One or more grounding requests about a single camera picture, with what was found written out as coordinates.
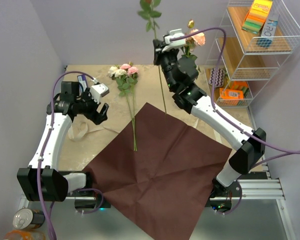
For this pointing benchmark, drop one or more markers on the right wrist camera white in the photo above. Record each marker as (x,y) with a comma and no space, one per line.
(174,39)

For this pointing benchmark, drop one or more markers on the purple wavy scrub pad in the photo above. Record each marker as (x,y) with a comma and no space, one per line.
(217,77)

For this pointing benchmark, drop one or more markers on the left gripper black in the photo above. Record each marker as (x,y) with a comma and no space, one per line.
(95,116)

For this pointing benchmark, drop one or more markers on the red wrapping paper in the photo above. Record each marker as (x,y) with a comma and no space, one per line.
(159,173)

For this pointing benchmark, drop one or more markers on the orange green sponge pack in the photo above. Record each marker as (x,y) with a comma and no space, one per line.
(240,86)

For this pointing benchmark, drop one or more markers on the tin can silver lid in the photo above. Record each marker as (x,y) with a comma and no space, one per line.
(28,219)

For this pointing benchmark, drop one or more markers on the small pink rose stem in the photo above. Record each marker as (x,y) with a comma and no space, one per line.
(131,75)

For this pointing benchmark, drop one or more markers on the cream ribbon gold lettering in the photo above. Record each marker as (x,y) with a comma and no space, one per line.
(78,131)

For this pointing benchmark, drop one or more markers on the colourful sponge pack top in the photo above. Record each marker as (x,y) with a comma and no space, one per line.
(257,16)

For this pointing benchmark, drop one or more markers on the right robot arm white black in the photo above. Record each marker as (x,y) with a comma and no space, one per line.
(180,74)

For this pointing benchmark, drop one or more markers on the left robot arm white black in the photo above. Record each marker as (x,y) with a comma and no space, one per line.
(41,178)

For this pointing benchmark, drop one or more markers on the orange packet bottom shelf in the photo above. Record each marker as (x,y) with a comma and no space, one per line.
(230,97)

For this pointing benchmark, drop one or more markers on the purple white toothpaste box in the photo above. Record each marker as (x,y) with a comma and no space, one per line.
(82,79)

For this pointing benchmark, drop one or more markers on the white blue tall box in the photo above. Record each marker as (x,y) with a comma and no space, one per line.
(268,31)

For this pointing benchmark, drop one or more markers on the white wire shelf rack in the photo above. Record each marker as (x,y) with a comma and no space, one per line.
(242,58)

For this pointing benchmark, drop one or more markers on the white rose stem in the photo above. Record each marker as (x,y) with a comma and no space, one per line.
(120,80)

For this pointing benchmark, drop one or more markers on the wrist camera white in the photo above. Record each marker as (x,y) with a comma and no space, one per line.
(98,91)
(174,39)

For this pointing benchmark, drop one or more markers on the peach rose stem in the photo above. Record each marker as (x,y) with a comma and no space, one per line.
(192,42)

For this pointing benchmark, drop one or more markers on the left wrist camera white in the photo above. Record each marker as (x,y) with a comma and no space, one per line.
(98,91)

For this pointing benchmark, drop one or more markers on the aluminium rail frame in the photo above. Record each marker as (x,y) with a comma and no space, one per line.
(256,190)

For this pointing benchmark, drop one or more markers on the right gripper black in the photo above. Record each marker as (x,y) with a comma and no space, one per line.
(159,54)

